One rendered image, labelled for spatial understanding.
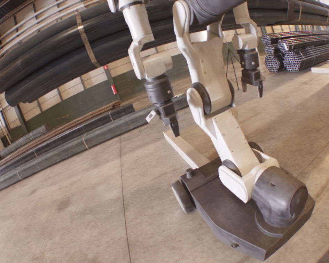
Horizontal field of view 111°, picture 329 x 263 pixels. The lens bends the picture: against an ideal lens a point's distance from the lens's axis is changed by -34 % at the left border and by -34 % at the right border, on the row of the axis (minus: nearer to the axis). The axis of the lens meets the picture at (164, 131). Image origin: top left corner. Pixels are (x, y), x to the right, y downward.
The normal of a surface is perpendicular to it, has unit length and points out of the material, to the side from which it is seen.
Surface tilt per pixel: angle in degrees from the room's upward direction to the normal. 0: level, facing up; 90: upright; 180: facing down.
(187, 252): 0
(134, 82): 90
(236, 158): 46
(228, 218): 0
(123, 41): 116
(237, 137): 60
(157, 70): 102
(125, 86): 90
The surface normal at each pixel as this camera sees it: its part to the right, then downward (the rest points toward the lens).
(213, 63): 0.33, 0.39
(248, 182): 0.05, -0.27
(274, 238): -0.33, -0.88
